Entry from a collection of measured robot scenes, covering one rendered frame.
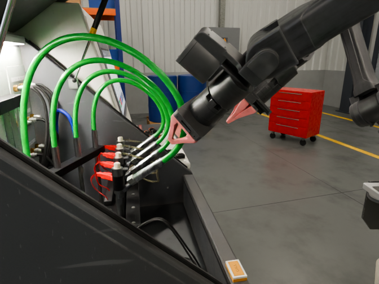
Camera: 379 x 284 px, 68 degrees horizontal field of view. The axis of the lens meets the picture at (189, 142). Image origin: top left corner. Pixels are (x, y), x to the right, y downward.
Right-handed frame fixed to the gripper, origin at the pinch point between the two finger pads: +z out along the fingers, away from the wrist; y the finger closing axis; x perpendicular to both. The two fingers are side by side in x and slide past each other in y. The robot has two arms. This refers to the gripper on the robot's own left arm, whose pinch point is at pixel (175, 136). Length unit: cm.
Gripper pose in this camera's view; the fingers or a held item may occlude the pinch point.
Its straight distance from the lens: 58.5
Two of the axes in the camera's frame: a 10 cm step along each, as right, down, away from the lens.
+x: 6.6, 7.6, 0.3
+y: -4.9, 4.6, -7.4
